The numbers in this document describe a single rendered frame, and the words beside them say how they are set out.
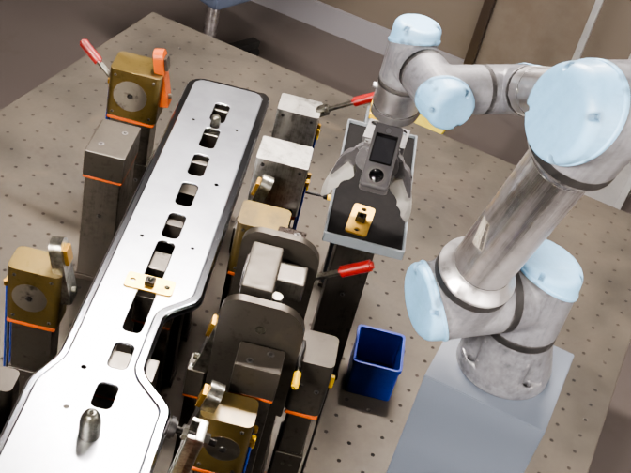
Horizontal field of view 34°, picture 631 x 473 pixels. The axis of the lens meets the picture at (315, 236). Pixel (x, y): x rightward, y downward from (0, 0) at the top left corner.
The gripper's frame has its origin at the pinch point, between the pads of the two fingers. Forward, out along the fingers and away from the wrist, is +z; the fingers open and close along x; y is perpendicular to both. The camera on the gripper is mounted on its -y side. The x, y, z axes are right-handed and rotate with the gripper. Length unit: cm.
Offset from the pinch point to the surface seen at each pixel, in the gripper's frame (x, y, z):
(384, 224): -4.2, 1.1, 1.9
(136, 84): 55, 38, 14
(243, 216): 20.1, 1.5, 9.9
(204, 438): 9, -60, -3
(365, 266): -3.4, -10.4, 2.6
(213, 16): 85, 215, 89
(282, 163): 17.6, 16.4, 6.9
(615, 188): -83, 214, 108
